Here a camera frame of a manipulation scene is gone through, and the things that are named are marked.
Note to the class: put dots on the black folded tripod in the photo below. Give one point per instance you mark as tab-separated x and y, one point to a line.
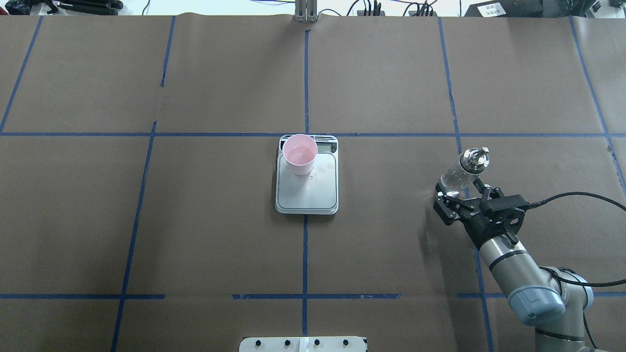
99	7

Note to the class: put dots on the brown paper table cover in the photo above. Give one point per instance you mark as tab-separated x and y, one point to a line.
138	173

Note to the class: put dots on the black box with label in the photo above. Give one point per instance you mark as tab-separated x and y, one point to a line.
506	8

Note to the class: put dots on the white digital kitchen scale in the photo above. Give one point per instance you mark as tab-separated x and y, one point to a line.
314	193

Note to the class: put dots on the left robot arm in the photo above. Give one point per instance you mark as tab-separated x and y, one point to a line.
551	300

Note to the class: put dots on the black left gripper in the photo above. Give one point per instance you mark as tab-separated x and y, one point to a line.
480	228

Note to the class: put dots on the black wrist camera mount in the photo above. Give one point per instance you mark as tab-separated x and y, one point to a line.
494	201

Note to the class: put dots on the aluminium frame post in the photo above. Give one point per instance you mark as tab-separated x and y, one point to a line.
305	11

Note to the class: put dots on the pink cup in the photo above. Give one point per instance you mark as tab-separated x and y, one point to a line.
300	151

